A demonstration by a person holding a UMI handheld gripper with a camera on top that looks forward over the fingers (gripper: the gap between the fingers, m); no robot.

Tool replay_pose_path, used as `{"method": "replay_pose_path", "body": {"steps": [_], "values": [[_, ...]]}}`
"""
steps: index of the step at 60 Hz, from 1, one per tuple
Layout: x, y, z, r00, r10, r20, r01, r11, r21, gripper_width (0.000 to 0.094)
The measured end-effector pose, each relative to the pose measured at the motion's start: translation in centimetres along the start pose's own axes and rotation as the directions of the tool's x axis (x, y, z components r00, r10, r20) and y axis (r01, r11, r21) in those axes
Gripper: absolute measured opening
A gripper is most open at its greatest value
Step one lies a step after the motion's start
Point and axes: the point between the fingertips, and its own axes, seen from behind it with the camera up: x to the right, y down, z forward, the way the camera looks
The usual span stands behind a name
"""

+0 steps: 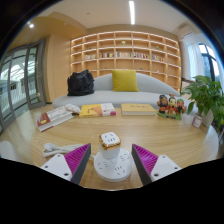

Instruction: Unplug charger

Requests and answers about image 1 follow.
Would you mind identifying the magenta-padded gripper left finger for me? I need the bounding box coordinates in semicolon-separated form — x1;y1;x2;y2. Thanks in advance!
39;143;92;186

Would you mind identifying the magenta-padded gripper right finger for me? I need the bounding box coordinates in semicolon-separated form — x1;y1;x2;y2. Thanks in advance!
131;143;183;187

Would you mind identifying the white cube charger gold band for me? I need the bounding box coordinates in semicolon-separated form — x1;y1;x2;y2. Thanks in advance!
98;131;122;160

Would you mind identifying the red and white book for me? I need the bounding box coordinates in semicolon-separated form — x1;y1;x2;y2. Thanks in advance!
36;105;75;133

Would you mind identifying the round white power strip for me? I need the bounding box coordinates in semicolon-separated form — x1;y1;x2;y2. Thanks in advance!
93;147;135;183

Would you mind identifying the small white red-labelled cup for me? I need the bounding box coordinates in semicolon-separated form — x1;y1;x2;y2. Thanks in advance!
191;114;203;129

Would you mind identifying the colourful figurine trio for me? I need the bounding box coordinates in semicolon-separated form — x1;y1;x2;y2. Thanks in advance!
156;93;188;121

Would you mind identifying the flat tan book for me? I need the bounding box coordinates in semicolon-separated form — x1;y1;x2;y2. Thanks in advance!
120;102;158;117

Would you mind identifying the light grey sofa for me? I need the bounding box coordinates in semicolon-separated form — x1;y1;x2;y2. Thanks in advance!
52;72;183;110

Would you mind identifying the green potted plant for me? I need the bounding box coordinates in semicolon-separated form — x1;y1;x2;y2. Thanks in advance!
181;75;224;130

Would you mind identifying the black bag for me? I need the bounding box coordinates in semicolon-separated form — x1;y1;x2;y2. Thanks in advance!
66;69;96;97

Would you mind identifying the grey-framed glass door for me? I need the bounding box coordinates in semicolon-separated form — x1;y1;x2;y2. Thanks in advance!
0;39;47;134

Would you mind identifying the yellow cushion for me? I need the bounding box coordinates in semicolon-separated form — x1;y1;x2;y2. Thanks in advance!
111;69;140;93

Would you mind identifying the white sheer curtain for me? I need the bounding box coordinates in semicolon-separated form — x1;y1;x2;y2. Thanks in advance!
181;41;206;81

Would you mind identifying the dark-framed window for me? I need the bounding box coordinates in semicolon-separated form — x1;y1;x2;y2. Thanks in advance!
198;42;222;83

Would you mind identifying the long ceiling light strip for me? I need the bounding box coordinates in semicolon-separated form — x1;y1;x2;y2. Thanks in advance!
128;0;136;26

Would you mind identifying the white power cable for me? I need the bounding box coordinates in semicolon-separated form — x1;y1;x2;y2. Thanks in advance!
41;142;96;159

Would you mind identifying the wooden wall shelf unit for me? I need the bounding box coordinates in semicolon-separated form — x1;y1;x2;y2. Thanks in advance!
70;30;183;92

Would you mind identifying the white wall air conditioner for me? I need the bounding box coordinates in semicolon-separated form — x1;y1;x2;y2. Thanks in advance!
179;23;198;40

